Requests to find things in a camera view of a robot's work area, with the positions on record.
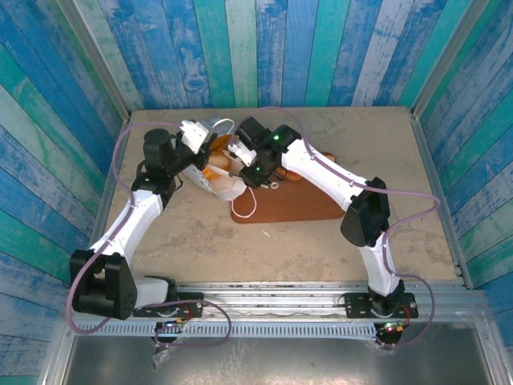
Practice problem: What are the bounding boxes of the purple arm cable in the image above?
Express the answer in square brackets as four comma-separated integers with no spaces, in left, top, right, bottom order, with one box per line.
[67,121,233,349]
[236,106,442,350]

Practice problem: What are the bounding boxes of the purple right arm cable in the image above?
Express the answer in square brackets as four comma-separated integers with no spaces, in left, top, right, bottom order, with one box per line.
[236,106,442,350]

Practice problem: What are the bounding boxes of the white slotted cable duct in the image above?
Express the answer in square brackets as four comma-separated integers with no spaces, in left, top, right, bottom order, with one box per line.
[74,322,380,341]

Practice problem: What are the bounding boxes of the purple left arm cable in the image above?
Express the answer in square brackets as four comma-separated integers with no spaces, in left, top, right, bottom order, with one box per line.
[67,121,233,349]

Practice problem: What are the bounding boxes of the white paper bag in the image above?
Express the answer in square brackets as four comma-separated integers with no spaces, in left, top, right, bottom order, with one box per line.
[182,117,258,220]

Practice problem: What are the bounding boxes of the aluminium mounting rail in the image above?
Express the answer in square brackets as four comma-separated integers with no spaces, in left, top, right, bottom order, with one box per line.
[176,280,488,324]

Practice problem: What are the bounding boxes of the grey metal base panel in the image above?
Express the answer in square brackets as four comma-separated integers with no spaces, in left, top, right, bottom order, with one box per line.
[59,334,496,385]

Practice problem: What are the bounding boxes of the clear plastic scrap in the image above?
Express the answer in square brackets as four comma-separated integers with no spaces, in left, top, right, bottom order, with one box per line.
[151,345,180,370]

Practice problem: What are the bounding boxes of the brown plastic tray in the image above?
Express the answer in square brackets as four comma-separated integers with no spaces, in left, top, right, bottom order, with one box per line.
[230,154,346,225]

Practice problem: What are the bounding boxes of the aluminium frame post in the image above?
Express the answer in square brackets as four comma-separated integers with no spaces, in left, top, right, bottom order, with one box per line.
[411,0,484,120]
[55,0,132,124]

